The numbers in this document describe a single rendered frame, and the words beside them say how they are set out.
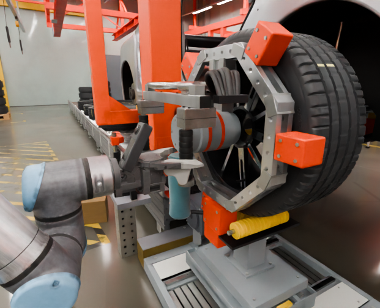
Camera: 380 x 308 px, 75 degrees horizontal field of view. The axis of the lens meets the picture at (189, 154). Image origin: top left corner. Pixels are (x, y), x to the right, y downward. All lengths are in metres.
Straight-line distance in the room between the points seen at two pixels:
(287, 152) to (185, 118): 0.26
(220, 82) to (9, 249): 0.53
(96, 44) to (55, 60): 10.65
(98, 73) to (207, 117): 2.59
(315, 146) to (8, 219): 0.61
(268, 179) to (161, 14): 0.91
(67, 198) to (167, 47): 0.92
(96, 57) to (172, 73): 1.94
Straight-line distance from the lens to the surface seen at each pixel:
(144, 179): 0.58
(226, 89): 0.64
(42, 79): 13.67
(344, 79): 0.84
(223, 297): 1.18
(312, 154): 0.65
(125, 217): 1.53
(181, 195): 0.98
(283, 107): 0.68
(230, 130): 0.83
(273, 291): 1.16
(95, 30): 3.19
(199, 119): 0.61
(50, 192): 0.54
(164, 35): 1.29
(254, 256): 1.19
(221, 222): 0.96
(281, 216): 1.03
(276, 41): 0.72
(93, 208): 2.00
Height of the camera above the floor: 1.01
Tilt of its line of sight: 16 degrees down
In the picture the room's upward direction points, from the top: straight up
